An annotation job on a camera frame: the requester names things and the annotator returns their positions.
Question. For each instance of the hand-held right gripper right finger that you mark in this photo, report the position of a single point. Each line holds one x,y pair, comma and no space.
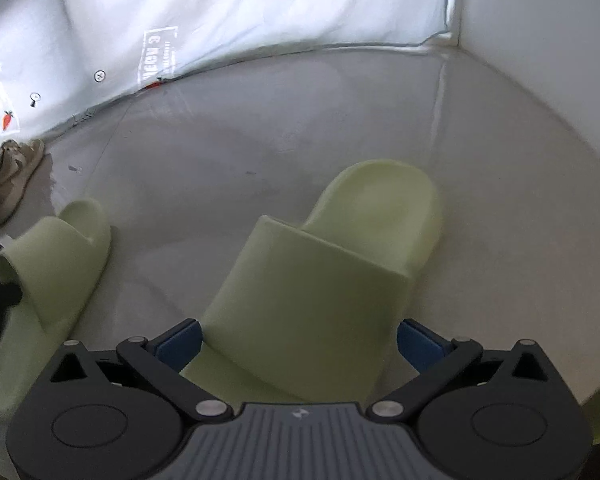
420,345

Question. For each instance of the light green slide slipper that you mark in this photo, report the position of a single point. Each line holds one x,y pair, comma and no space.
55,260
320,280

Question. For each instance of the white printed bed sheet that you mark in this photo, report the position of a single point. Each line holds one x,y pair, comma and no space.
130,20

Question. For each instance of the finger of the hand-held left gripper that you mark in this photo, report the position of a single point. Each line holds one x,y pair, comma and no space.
2,300

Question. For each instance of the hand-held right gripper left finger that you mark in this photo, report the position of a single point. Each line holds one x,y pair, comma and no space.
180,350

